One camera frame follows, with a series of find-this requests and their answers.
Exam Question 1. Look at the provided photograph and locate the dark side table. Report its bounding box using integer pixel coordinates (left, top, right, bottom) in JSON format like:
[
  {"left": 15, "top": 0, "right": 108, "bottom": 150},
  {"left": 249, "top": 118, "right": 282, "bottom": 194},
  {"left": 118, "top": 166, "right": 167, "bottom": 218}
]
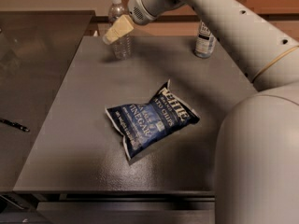
[{"left": 0, "top": 10, "right": 94, "bottom": 193}]

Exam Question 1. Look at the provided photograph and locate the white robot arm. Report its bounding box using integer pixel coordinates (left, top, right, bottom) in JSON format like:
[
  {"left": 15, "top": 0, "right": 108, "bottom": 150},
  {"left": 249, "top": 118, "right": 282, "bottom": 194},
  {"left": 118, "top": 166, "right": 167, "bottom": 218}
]
[{"left": 104, "top": 0, "right": 299, "bottom": 224}]

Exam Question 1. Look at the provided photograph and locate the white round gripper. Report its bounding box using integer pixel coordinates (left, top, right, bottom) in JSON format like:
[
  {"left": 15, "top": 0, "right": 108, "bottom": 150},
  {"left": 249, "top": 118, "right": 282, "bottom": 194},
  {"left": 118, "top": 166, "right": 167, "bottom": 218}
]
[{"left": 103, "top": 0, "right": 156, "bottom": 45}]

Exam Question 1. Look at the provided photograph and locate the blue Kettle chips bag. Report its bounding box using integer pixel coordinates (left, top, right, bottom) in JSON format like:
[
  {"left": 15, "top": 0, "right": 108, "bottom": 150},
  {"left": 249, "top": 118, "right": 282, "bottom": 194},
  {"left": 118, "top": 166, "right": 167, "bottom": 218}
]
[{"left": 106, "top": 81, "right": 200, "bottom": 160}]

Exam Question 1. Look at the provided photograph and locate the black pen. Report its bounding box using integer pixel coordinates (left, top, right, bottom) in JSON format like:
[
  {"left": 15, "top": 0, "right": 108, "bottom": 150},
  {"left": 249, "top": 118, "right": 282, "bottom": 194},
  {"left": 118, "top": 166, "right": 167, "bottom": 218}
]
[{"left": 0, "top": 118, "right": 30, "bottom": 133}]

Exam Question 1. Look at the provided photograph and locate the white labelled drink bottle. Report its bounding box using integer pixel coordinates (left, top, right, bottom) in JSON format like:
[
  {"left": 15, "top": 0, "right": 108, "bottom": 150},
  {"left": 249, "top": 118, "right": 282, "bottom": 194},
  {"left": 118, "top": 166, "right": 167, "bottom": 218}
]
[{"left": 194, "top": 21, "right": 216, "bottom": 59}]

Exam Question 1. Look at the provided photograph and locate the clear plastic water bottle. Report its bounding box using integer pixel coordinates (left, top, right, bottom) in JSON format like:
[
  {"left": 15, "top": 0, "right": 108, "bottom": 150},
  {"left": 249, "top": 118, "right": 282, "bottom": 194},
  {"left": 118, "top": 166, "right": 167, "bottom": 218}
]
[{"left": 108, "top": 0, "right": 132, "bottom": 60}]

